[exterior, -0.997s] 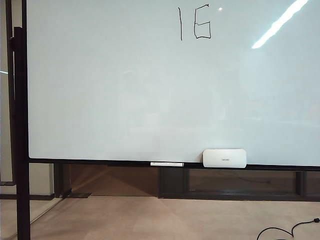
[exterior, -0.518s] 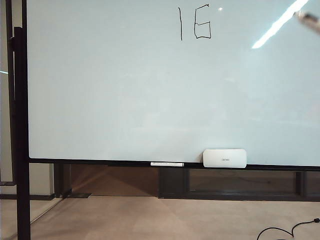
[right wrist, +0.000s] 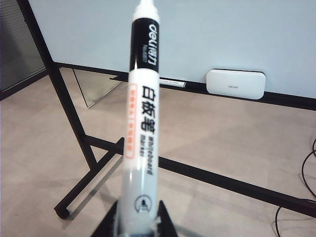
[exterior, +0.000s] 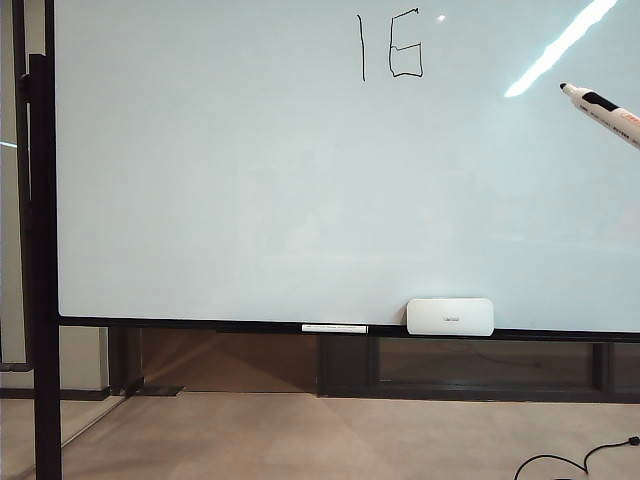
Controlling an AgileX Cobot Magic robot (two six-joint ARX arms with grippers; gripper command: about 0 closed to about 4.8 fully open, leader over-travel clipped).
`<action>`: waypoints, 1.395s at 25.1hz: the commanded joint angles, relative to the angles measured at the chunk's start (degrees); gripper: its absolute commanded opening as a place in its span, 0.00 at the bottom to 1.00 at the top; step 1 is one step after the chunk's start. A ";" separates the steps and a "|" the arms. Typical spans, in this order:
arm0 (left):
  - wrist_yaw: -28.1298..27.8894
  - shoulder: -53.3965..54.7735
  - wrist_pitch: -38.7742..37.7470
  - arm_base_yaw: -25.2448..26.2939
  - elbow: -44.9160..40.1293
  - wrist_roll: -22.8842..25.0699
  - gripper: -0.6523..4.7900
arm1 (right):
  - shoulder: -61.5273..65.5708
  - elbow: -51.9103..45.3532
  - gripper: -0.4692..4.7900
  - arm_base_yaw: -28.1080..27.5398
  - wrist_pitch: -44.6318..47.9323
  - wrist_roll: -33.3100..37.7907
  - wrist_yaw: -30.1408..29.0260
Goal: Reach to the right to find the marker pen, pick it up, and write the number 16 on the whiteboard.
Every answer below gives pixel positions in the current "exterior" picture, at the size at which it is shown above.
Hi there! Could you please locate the white black-banded whiteboard marker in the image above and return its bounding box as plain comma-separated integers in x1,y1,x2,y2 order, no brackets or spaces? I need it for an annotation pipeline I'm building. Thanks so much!
558,82,640,152

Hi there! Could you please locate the white capped marker pen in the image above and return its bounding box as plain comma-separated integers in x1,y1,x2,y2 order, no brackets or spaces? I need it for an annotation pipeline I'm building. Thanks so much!
301,323,370,334

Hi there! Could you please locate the white glass whiteboard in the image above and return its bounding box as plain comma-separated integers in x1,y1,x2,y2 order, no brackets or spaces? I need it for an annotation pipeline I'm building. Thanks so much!
53,0,640,333

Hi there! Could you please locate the black marker tray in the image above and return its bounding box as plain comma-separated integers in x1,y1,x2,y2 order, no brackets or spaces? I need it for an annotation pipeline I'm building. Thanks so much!
215,324,556,343

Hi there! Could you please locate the white rectangular whiteboard eraser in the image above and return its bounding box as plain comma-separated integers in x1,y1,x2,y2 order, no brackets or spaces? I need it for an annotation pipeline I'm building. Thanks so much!
405,297,496,337

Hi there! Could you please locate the black post with floor plate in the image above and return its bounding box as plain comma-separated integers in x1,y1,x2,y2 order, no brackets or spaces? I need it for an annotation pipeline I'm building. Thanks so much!
108,325,185,398

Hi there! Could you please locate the black whiteboard stand frame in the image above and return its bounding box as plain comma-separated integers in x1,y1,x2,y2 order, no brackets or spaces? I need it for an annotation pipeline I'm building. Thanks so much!
27,0,63,480

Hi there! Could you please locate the thin black metal rail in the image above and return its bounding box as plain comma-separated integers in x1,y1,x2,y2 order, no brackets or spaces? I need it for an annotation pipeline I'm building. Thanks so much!
0,0,33,373

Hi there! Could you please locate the black power cable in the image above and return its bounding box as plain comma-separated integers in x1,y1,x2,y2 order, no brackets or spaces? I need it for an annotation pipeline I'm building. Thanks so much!
513,434,640,480

